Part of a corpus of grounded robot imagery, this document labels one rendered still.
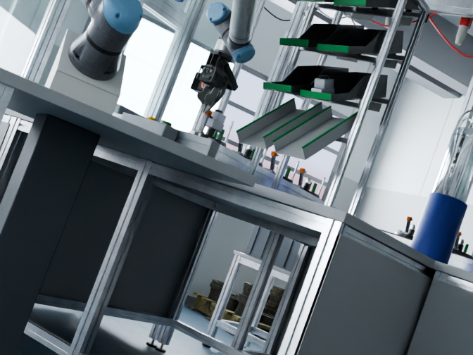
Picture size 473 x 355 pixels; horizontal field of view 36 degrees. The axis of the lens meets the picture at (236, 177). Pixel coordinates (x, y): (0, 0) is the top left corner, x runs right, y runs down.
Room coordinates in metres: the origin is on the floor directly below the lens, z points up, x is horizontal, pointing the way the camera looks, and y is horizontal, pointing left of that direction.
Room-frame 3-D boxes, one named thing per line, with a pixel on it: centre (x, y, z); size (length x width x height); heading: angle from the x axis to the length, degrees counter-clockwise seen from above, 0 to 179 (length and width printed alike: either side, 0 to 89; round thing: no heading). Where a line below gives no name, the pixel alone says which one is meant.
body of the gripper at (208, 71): (2.51, 0.20, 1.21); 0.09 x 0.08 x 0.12; 144
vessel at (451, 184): (2.87, -0.82, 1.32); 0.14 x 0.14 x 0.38
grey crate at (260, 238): (4.60, -0.58, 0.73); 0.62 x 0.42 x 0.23; 54
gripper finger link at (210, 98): (2.51, 0.18, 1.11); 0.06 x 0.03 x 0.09; 144
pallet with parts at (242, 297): (6.20, -0.70, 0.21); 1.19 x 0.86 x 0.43; 116
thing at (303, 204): (2.95, -0.12, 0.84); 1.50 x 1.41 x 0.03; 54
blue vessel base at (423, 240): (2.87, -0.82, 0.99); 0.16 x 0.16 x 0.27
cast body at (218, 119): (2.59, 0.14, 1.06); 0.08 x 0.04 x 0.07; 143
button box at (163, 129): (2.46, 0.34, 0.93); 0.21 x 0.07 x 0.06; 54
